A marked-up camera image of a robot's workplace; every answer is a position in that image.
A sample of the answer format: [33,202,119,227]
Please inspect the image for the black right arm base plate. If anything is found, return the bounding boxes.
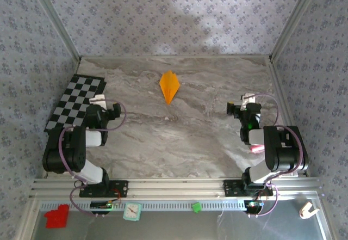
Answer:
[223,179,274,197]

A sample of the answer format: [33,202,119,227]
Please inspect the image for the teal square clock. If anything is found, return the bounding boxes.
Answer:
[122,201,142,221]

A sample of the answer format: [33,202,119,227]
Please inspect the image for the small circuit board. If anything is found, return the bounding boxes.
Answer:
[90,200,114,211]
[244,199,264,211]

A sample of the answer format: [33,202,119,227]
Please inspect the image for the aluminium side rail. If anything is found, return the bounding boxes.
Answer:
[266,59,310,177]

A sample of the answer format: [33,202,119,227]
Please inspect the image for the orange paper sheet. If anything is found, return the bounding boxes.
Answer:
[159,70,181,106]

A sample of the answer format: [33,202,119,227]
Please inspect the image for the grey slotted cable duct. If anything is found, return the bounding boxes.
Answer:
[39,200,247,212]

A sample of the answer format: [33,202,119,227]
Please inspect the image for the aluminium corner post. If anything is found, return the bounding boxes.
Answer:
[269,0,326,63]
[28,0,82,63]

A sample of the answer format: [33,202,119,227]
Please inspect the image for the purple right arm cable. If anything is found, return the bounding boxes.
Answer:
[248,93,304,218]

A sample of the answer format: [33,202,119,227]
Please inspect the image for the left small circuit board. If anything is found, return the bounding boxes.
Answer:
[90,200,114,211]

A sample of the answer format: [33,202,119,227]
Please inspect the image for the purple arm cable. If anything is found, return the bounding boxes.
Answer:
[248,93,304,218]
[59,98,127,218]

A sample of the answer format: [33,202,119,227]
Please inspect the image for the red toy brick block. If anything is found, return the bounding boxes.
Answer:
[43,205,69,229]

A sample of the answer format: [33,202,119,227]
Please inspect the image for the right small circuit board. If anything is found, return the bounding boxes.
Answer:
[244,199,264,211]

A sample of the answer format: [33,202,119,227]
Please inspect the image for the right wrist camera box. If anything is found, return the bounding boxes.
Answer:
[241,93,258,107]

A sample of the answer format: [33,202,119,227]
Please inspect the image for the black grey checkerboard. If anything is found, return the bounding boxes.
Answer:
[43,73,107,136]

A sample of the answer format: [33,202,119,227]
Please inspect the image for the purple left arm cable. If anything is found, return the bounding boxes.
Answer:
[59,98,127,218]

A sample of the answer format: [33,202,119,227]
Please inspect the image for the grey metal panel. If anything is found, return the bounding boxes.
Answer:
[20,196,335,240]

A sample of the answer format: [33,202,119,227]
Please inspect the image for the white plastic hook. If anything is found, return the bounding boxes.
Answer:
[299,201,321,219]

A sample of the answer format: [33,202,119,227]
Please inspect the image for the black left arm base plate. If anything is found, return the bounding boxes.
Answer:
[79,180,128,198]

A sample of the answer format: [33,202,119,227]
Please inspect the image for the aluminium mounting rail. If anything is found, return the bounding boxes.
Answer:
[29,177,321,199]

